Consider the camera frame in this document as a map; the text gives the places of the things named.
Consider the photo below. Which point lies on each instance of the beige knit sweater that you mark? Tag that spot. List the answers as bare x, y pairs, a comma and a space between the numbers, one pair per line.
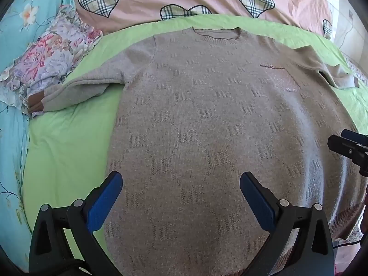
201, 120

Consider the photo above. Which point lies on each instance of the floral ruffled pillow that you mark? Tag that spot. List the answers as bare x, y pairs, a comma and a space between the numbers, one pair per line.
51, 51

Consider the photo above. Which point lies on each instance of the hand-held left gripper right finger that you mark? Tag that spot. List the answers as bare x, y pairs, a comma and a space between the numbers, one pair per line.
258, 204

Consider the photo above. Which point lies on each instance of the light green bed sheet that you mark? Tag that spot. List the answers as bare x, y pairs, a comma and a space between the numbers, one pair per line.
72, 155

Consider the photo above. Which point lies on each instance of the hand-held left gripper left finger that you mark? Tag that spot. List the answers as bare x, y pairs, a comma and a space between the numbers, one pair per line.
105, 204

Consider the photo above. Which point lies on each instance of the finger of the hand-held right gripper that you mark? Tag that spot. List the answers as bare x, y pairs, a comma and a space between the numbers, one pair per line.
349, 149
355, 136

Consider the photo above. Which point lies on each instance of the turquoise floral bed sheet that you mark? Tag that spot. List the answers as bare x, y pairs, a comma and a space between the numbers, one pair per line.
11, 149

